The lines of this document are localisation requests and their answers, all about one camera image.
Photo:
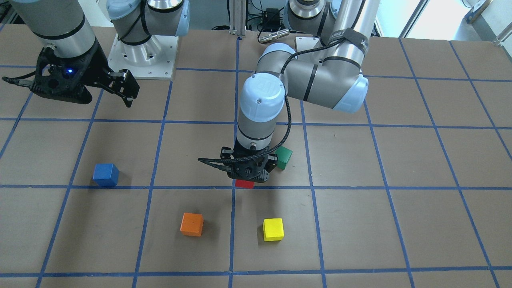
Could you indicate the aluminium frame post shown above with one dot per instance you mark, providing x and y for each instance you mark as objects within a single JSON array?
[{"x": 237, "y": 17}]

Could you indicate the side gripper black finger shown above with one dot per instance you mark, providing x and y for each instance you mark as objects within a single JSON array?
[{"x": 124, "y": 85}]

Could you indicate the black wrist camera image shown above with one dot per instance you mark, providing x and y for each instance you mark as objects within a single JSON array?
[
  {"x": 56, "y": 79},
  {"x": 253, "y": 170}
]

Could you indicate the yellow wooden block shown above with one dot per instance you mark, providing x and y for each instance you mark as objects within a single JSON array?
[{"x": 273, "y": 229}]

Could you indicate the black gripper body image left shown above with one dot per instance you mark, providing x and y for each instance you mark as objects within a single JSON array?
[{"x": 94, "y": 63}]

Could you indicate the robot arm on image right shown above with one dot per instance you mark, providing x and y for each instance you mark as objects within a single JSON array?
[{"x": 326, "y": 75}]

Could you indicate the blue wooden block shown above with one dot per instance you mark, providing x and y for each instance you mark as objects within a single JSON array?
[{"x": 105, "y": 174}]

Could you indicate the white base plate image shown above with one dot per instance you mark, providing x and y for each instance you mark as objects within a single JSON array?
[
  {"x": 305, "y": 43},
  {"x": 160, "y": 60}
]

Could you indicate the red wooden block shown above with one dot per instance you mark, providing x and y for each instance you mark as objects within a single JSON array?
[{"x": 243, "y": 184}]

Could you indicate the black wrist camera image left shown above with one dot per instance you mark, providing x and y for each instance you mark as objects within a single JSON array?
[{"x": 56, "y": 79}]

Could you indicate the green wooden block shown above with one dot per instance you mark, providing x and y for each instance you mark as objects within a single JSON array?
[{"x": 284, "y": 155}]

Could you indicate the white base plate image right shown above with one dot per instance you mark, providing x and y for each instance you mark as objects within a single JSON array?
[{"x": 305, "y": 43}]

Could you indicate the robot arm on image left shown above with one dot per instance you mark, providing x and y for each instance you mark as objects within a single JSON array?
[{"x": 63, "y": 26}]

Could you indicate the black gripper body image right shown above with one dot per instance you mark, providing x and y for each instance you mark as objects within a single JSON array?
[{"x": 272, "y": 160}]

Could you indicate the white base plate image left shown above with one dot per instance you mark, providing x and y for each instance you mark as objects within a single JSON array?
[{"x": 160, "y": 60}]

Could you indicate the silver metal cylinder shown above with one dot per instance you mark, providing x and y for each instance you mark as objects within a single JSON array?
[{"x": 262, "y": 39}]

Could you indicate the black wrist camera image right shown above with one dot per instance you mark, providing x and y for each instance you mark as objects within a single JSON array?
[{"x": 253, "y": 170}]

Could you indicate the orange wooden block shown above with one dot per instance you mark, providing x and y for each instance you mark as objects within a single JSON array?
[{"x": 192, "y": 224}]

